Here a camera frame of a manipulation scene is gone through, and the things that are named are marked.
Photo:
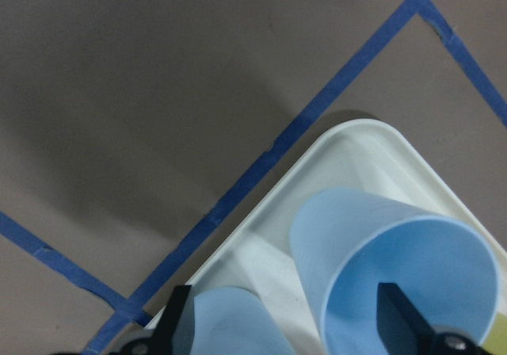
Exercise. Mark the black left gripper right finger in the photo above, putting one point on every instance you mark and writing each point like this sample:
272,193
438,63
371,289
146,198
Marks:
404,330

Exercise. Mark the cream plastic tray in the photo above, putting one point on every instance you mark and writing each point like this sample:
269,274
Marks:
366,155

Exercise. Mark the yellow plastic cup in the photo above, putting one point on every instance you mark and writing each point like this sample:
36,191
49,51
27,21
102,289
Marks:
496,339

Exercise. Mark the light blue plastic cup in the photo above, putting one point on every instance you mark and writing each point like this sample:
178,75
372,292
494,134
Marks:
345,242

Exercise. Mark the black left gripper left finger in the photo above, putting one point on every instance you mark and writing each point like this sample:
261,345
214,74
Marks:
174,331

